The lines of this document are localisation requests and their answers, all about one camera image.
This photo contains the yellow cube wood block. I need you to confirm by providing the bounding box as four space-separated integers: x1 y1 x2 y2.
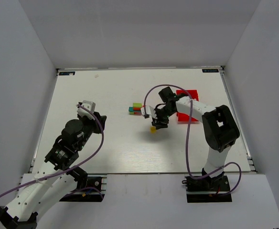
150 126 156 133

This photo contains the teal long wood block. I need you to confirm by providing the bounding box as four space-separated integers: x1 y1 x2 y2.
129 107 136 112

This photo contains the light green block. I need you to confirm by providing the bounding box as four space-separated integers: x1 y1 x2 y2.
133 103 142 108

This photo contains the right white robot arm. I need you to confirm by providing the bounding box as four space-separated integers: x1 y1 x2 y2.
141 84 240 189

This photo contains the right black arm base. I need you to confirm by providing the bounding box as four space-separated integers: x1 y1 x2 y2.
182 176 232 203

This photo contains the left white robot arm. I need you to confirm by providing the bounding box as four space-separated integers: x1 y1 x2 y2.
0 110 107 229

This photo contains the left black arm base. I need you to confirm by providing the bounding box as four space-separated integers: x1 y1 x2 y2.
59 175 107 202

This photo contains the red plastic bin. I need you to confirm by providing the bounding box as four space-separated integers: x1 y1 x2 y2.
176 89 200 125

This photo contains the left table logo sticker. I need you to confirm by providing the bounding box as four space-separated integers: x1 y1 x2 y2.
59 72 75 76

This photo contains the table logo sticker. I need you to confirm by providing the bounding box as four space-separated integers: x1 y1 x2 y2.
202 69 219 73
59 72 75 76

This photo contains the right table logo sticker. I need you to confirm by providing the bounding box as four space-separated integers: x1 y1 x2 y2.
202 69 219 73

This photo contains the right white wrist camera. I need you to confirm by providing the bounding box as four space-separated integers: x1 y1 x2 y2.
140 105 156 119

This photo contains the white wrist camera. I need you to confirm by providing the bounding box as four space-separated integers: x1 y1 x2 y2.
140 105 156 119
77 100 96 120

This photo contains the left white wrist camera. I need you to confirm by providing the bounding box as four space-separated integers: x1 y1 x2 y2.
77 100 96 120

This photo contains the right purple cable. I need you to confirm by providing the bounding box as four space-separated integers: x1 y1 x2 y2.
143 83 242 197

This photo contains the purple cable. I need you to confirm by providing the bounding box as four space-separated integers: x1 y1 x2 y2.
0 103 106 210
143 83 242 197

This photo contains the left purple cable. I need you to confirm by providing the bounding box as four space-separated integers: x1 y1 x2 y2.
0 103 106 210

